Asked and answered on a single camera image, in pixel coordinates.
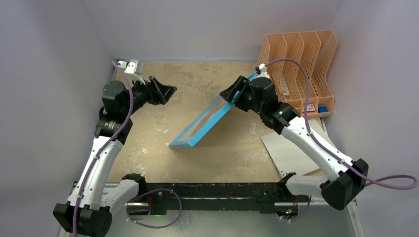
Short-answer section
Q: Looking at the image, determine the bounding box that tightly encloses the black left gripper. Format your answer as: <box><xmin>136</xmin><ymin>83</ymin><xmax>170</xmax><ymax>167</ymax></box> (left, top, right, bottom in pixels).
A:
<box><xmin>122</xmin><ymin>75</ymin><xmax>176</xmax><ymax>117</ymax></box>

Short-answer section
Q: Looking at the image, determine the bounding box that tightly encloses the blue wooden picture frame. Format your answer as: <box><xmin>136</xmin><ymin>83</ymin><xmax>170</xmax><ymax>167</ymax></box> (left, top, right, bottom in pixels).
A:
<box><xmin>168</xmin><ymin>72</ymin><xmax>259</xmax><ymax>150</ymax></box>

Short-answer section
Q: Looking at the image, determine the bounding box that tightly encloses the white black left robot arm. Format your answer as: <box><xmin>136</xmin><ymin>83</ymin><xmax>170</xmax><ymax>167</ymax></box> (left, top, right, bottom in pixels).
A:
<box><xmin>53</xmin><ymin>76</ymin><xmax>177</xmax><ymax>237</ymax></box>

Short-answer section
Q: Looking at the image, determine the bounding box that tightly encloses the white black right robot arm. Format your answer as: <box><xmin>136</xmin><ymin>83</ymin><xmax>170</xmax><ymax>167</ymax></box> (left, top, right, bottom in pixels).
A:
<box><xmin>219</xmin><ymin>76</ymin><xmax>369</xmax><ymax>210</ymax></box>

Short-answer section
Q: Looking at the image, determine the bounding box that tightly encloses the orange plastic file organizer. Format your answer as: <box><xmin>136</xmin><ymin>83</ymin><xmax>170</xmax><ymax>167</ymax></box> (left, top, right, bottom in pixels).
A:
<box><xmin>258</xmin><ymin>30</ymin><xmax>338</xmax><ymax>118</ymax></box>

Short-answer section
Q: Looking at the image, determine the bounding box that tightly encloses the red white small card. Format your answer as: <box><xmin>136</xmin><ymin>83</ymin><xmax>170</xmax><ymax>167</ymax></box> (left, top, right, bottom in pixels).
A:
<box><xmin>302</xmin><ymin>104</ymin><xmax>316</xmax><ymax>113</ymax></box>

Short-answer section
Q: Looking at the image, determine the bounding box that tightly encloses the blue small object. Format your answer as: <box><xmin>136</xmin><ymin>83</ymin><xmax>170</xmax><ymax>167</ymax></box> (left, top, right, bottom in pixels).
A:
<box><xmin>318</xmin><ymin>105</ymin><xmax>329</xmax><ymax>113</ymax></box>

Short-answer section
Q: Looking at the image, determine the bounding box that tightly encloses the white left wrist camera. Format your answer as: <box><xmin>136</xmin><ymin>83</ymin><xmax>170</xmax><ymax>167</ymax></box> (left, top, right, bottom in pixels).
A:
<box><xmin>114</xmin><ymin>59</ymin><xmax>145</xmax><ymax>85</ymax></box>

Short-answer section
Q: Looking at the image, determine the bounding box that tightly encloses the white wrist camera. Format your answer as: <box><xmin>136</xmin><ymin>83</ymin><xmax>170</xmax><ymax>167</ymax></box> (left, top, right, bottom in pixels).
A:
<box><xmin>254</xmin><ymin>64</ymin><xmax>270</xmax><ymax>79</ymax></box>
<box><xmin>114</xmin><ymin>59</ymin><xmax>145</xmax><ymax>85</ymax></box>

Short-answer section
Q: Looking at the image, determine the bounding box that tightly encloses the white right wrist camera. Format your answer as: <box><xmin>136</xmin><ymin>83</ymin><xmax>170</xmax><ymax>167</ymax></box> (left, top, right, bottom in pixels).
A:
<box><xmin>254</xmin><ymin>64</ymin><xmax>270</xmax><ymax>79</ymax></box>

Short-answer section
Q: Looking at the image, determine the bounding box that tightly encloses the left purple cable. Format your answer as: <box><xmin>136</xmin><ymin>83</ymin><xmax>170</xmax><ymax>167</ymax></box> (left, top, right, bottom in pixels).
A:
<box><xmin>72</xmin><ymin>60</ymin><xmax>183</xmax><ymax>237</ymax></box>

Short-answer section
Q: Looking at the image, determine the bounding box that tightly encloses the purple cable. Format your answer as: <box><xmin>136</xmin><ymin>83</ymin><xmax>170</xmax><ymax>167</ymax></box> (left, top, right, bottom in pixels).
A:
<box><xmin>258</xmin><ymin>58</ymin><xmax>419</xmax><ymax>223</ymax></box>
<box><xmin>72</xmin><ymin>60</ymin><xmax>183</xmax><ymax>237</ymax></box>

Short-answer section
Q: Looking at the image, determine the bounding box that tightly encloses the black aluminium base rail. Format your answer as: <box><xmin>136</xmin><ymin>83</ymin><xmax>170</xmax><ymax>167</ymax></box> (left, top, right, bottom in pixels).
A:
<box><xmin>58</xmin><ymin>182</ymin><xmax>366</xmax><ymax>237</ymax></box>

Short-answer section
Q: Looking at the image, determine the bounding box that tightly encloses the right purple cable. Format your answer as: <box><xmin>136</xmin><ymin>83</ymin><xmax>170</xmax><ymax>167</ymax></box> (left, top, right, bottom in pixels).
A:
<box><xmin>258</xmin><ymin>58</ymin><xmax>419</xmax><ymax>223</ymax></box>

